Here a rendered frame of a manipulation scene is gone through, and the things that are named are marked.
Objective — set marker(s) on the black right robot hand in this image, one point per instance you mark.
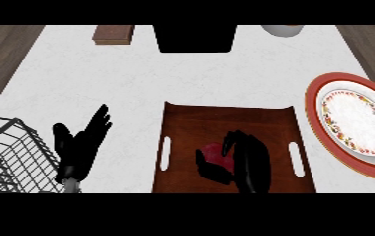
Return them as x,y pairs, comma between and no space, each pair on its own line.
251,160

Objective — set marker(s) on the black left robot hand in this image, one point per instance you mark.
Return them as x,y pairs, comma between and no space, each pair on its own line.
78,147

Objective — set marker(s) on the red pear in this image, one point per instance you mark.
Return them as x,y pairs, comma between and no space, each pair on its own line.
217,154

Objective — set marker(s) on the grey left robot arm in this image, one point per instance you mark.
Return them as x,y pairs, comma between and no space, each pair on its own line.
71,185

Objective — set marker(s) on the brown wooden tray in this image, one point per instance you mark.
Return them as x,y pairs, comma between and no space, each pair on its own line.
195,131

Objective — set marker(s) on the red rimmed floral plate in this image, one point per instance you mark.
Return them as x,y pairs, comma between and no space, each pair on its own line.
349,121

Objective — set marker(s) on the brown wooden block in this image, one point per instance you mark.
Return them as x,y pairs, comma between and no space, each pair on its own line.
114,35

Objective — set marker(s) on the black appliance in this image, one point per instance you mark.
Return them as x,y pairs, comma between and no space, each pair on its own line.
195,38

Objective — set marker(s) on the white bowl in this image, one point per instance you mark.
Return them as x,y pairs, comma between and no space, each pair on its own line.
282,30

